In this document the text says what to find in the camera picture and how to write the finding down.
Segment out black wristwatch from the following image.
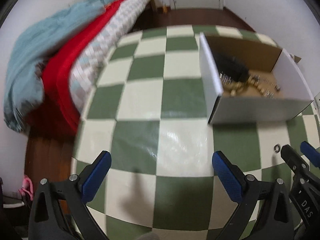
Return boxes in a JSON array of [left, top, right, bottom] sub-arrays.
[[212, 51, 249, 82]]

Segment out pink slipper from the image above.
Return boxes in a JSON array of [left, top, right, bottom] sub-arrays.
[[18, 175, 34, 201]]

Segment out open cardboard box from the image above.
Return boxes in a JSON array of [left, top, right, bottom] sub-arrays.
[[199, 33, 313, 125]]

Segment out red blanket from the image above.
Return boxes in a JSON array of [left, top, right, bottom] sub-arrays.
[[27, 0, 124, 137]]

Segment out green cream checkered tablecloth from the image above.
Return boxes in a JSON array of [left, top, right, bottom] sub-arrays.
[[72, 25, 319, 239]]

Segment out checkered white mattress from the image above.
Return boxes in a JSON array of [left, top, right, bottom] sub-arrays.
[[69, 0, 150, 113]]

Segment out teal blanket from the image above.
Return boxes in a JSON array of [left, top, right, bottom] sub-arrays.
[[3, 0, 116, 133]]

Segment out silver pendant necklace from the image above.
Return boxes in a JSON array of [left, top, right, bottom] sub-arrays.
[[262, 83, 283, 98]]

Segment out beige bead bracelet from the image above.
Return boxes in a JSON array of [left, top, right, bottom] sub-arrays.
[[222, 76, 268, 97]]

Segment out wooden bed frame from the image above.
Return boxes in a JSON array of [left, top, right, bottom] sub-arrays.
[[150, 0, 171, 14]]

